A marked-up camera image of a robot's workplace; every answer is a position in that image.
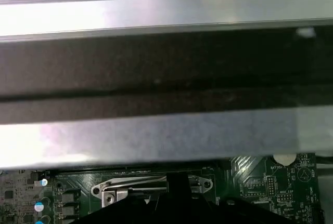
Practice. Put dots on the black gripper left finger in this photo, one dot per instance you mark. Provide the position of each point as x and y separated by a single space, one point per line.
135 213

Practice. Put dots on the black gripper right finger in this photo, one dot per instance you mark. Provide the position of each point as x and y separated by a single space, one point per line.
221 213

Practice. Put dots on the thin metal locking lever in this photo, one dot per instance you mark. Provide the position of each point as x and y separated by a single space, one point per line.
148 188

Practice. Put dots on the CPU socket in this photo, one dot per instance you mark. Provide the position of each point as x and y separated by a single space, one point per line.
117 198

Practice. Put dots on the black RAM slot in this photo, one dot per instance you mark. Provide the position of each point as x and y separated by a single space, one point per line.
130 170

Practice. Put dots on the green motherboard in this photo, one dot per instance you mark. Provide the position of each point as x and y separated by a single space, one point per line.
260 182

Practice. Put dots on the round coin battery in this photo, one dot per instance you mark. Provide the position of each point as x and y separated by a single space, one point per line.
284 159

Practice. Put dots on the blue top capacitor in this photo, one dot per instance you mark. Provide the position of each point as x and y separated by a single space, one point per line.
44 182
39 206

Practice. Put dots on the black open PC case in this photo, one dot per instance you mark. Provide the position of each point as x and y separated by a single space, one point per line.
156 65

